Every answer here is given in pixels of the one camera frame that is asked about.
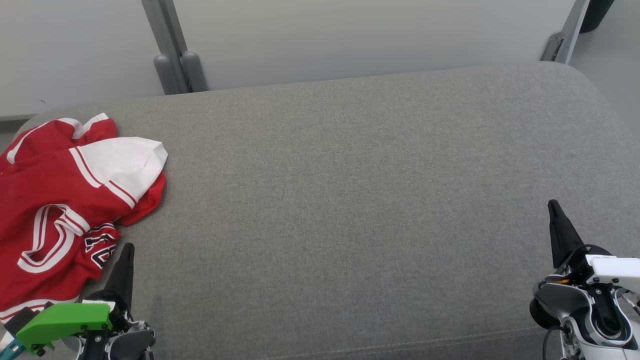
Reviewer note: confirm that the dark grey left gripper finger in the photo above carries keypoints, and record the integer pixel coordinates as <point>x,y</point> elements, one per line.
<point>124,272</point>

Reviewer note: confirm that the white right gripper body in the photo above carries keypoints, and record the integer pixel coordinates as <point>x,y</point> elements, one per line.
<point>615,270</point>

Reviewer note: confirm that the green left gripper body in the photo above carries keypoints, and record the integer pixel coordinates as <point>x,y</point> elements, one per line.
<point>65,320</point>

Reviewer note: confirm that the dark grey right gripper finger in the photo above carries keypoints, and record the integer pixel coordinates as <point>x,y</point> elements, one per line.
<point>561,235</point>

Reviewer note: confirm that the red Bulls 23 jersey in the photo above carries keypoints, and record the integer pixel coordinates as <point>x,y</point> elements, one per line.
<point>45,200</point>

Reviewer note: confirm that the red shorts with white trim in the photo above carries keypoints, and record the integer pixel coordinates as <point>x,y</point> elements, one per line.
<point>60,131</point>

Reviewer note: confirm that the grey fabric sofa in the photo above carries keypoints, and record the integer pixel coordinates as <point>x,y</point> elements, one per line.
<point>350,200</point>

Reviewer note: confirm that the black round container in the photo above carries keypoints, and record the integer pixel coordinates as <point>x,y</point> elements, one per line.
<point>597,12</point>

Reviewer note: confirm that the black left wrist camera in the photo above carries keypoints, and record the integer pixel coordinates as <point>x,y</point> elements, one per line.
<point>25,316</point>

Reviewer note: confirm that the grey partition post with hinge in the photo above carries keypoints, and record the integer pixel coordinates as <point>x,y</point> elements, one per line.
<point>570,30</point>

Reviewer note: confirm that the grey partition post with feet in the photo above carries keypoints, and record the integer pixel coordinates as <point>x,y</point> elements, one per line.
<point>165,30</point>

